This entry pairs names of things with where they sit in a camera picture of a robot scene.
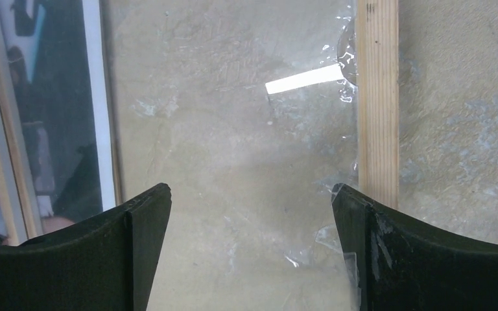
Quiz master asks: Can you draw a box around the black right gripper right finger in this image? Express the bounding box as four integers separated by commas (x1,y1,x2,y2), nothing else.
331,183,498,310

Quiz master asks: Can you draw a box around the white wooden picture frame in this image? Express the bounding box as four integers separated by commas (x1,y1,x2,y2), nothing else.
0,1,399,246

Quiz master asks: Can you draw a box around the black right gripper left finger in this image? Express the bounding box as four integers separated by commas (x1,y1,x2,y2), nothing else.
0,183,172,310

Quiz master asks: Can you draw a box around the clear acrylic sheet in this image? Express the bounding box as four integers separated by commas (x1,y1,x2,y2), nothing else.
0,0,359,311

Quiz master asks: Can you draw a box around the colour photo print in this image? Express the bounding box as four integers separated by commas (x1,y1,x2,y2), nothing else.
0,1,119,245

